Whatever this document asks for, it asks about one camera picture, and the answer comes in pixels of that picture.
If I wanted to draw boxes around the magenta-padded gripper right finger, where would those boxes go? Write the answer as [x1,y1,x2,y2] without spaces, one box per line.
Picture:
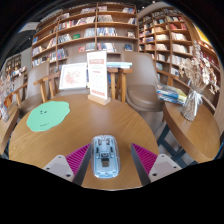
[130,143,183,187]

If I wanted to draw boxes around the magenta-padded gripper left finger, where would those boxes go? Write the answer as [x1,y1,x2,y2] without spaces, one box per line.
[42,143,93,187]

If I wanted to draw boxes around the transparent blue computer mouse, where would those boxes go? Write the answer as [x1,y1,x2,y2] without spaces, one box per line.
[90,134,121,180]

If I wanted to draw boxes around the green blob-shaped mouse pad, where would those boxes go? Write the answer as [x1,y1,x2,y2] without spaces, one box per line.
[26,100,71,133]

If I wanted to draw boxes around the round wooden side table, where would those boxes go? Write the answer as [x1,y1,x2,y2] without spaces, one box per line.
[157,101,222,165]
[0,104,20,158]

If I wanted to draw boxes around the stack of colourful books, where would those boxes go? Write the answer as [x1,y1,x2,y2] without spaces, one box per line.
[156,83,189,106]

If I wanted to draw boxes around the glass vase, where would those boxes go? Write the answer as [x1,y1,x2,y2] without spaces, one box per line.
[180,89,204,122]
[0,99,11,123]

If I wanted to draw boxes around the brown leather wooden armchair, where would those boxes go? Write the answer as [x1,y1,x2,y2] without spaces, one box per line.
[33,51,134,103]
[11,61,52,115]
[120,50,167,113]

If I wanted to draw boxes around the white framed floral picture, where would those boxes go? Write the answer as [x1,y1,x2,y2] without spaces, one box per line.
[58,62,88,91]

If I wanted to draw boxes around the white sign on wooden base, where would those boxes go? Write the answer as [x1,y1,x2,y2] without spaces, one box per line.
[86,50,112,106]

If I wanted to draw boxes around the stack of light blue books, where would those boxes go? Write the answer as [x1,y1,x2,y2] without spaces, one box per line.
[106,61,133,70]

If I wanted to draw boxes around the dried flower bouquet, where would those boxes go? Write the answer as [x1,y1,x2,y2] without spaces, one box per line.
[178,41,221,96]
[0,74,16,108]

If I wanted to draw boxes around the small distant bookshelf unit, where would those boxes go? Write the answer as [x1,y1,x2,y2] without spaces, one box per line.
[4,54,23,79]

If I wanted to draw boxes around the curved wooden bookshelf unit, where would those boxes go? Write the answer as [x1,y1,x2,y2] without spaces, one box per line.
[137,7,223,111]

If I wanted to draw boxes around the large wooden bookshelf unit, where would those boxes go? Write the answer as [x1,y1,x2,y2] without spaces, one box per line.
[30,2,139,69]

